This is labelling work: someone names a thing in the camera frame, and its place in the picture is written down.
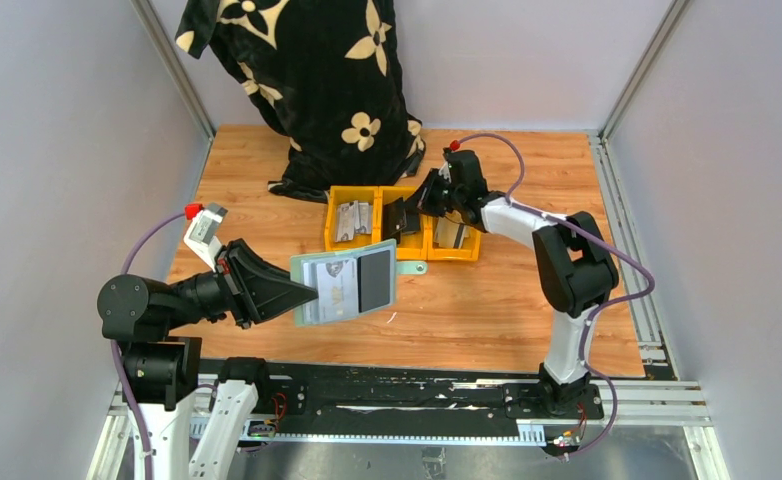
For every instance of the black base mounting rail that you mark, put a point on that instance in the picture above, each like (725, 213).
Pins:
(418, 403)

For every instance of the right yellow plastic bin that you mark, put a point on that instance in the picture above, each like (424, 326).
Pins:
(469, 252)

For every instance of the black floral blanket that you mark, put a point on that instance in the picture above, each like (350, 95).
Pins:
(326, 75)

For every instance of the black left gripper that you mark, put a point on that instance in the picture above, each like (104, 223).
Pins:
(254, 284)

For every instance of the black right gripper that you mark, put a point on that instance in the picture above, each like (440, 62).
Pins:
(432, 179)

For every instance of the silver VIP credit card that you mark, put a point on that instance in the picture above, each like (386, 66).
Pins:
(335, 282)

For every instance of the black cards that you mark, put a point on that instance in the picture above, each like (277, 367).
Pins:
(413, 235)

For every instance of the gold beige cards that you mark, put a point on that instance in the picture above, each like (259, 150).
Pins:
(450, 232)

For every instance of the black credit card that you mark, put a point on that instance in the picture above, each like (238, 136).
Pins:
(394, 220)
(374, 280)

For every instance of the left yellow plastic bin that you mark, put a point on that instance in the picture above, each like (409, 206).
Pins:
(339, 195)

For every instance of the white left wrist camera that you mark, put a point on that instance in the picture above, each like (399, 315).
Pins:
(201, 234)

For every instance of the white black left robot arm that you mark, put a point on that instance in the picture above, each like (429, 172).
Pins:
(159, 372)

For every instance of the silver grey cards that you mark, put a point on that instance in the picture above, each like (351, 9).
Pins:
(352, 219)

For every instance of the green leather card holder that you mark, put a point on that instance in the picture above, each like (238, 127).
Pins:
(398, 268)

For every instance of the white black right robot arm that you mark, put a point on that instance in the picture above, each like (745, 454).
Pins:
(576, 270)

